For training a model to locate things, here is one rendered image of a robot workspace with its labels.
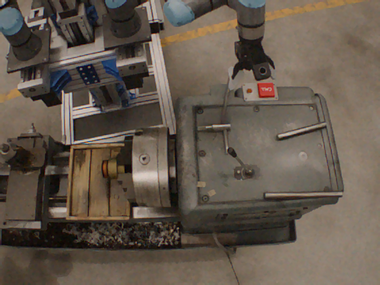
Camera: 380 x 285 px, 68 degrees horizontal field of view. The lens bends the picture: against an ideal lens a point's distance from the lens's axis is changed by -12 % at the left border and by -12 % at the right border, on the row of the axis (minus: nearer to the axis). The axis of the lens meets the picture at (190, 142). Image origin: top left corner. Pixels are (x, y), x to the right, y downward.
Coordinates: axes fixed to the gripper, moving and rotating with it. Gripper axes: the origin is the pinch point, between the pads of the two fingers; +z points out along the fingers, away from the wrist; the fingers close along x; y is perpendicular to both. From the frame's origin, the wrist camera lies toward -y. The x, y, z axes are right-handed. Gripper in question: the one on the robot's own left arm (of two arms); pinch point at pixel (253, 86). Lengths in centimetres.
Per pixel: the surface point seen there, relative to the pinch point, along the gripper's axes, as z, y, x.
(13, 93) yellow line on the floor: 96, 154, 169
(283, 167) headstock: 21.6, -19.9, -4.5
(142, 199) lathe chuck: 27, -15, 46
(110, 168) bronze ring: 26, 1, 56
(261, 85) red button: 13.6, 10.9, -7.5
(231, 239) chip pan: 93, -20, 16
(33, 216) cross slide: 39, -5, 100
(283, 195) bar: 21.4, -29.9, -1.0
